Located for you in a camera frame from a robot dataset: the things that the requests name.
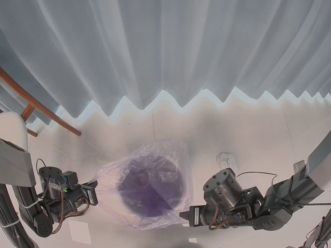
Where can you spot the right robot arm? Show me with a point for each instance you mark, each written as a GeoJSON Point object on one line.
{"type": "Point", "coordinates": [223, 187]}

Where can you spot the pale blue curtain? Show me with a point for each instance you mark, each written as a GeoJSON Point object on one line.
{"type": "Point", "coordinates": [168, 35]}

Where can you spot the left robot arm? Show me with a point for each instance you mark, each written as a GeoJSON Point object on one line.
{"type": "Point", "coordinates": [15, 164]}

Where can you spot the white cushioned wooden chair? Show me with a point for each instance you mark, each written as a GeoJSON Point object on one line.
{"type": "Point", "coordinates": [10, 128]}

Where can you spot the crumpled white paper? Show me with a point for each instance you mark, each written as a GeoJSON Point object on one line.
{"type": "Point", "coordinates": [227, 160]}

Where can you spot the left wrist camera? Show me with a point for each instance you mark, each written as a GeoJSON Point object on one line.
{"type": "Point", "coordinates": [70, 177]}

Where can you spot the purple plastic bag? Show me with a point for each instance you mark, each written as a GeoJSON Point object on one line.
{"type": "Point", "coordinates": [155, 216]}

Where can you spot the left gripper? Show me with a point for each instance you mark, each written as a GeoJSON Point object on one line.
{"type": "Point", "coordinates": [90, 196]}

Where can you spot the white trash bin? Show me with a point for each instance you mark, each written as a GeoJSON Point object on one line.
{"type": "Point", "coordinates": [170, 164]}

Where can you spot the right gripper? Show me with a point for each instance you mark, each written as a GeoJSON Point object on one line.
{"type": "Point", "coordinates": [195, 216]}

